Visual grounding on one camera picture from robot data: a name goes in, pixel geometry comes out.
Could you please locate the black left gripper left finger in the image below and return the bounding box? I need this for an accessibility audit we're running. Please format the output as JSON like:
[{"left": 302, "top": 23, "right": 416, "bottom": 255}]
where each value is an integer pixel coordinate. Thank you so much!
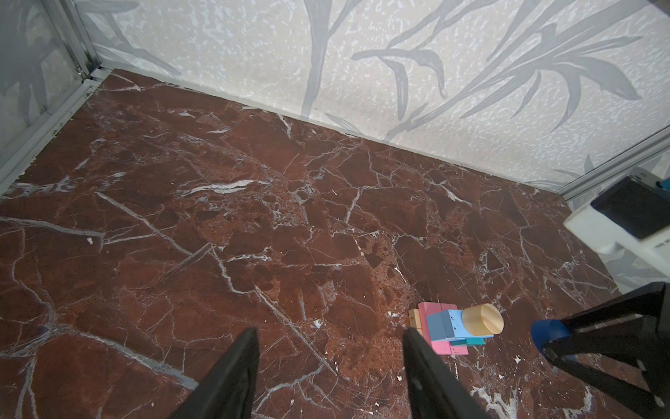
[{"left": 170, "top": 328, "right": 260, "bottom": 419}]

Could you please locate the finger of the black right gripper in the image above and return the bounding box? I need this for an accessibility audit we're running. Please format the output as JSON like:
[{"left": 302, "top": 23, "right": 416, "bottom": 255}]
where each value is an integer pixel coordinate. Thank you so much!
[
  {"left": 544, "top": 350, "right": 669, "bottom": 418},
  {"left": 558, "top": 282, "right": 667, "bottom": 336}
]

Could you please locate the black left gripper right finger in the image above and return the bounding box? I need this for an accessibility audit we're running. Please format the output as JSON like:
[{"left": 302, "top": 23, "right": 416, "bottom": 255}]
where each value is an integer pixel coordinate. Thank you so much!
[{"left": 402, "top": 328, "right": 490, "bottom": 419}]

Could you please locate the teal cube block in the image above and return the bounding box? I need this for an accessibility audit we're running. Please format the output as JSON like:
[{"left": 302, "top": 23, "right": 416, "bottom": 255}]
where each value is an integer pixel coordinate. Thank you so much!
[{"left": 450, "top": 337, "right": 486, "bottom": 347}]

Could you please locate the light blue long block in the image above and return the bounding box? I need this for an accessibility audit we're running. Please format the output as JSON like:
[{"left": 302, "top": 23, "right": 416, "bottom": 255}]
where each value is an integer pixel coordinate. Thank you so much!
[{"left": 426, "top": 310, "right": 493, "bottom": 341}]

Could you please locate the pink block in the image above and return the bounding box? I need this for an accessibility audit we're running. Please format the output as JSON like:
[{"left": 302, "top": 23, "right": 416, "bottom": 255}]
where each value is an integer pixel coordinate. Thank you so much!
[
  {"left": 431, "top": 341, "right": 469, "bottom": 356},
  {"left": 418, "top": 302, "right": 457, "bottom": 345}
]

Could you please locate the natural wood cylinder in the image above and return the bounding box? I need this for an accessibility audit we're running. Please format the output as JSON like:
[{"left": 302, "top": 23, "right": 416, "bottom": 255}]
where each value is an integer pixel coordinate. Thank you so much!
[{"left": 462, "top": 303, "right": 504, "bottom": 336}]

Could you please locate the blue cylinder block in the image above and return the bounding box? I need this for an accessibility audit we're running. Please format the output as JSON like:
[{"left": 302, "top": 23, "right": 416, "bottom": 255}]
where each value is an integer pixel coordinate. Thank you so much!
[{"left": 531, "top": 319, "right": 572, "bottom": 354}]

